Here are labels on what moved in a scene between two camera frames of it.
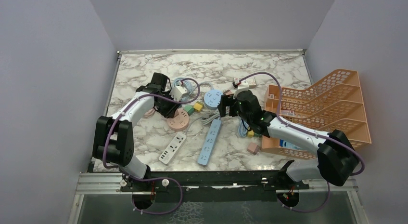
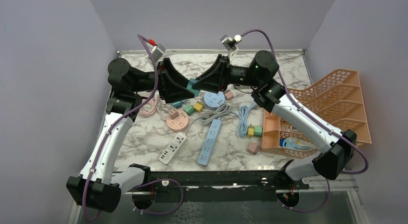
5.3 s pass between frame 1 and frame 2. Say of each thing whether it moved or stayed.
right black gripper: moved
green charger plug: stayed
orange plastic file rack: stayed
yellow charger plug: stayed
